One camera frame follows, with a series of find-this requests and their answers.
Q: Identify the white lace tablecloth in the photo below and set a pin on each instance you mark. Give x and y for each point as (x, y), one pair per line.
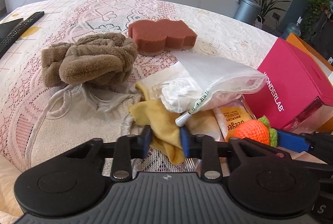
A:
(23, 94)

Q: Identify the grey beige drawstring cloth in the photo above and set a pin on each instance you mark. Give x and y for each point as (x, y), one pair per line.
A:
(77, 114)

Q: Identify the orange crochet carrot toy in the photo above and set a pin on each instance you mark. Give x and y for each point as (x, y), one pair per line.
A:
(258, 130)

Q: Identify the white zip mesh bag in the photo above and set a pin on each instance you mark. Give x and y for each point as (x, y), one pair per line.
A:
(199, 82)

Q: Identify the yellow cloth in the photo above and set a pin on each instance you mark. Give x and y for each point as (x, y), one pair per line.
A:
(166, 136)

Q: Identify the brown fluffy towel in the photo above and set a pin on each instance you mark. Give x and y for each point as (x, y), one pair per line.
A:
(101, 59)

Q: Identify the black flat device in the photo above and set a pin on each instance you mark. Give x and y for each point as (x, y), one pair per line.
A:
(7, 27)

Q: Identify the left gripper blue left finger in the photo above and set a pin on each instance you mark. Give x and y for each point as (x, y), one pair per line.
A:
(144, 140)

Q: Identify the pink Wonderlab box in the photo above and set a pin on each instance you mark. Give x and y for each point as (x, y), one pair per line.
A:
(297, 95)

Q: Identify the potted long-leaf plant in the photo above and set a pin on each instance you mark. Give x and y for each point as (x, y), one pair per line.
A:
(267, 6)

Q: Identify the red-brown sponge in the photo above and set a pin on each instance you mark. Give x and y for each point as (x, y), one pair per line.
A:
(154, 37)

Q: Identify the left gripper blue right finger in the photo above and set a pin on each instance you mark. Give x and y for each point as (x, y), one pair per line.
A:
(186, 141)

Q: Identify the black remote control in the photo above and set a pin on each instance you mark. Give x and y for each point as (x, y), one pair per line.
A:
(18, 31)

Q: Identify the dark cabinet with plants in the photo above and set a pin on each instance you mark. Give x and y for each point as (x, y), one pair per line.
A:
(317, 27)

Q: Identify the blue water jug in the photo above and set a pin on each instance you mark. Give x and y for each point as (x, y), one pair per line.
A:
(292, 28)

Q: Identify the orange cardboard box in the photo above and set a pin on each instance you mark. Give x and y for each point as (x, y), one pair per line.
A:
(323, 64)

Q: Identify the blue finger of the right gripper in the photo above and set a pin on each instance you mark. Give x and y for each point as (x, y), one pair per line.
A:
(292, 142)

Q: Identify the yellow snack packet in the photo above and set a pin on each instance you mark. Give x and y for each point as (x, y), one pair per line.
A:
(231, 115)

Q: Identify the blue-grey trash bin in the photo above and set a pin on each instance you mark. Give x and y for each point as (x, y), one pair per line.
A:
(247, 11)

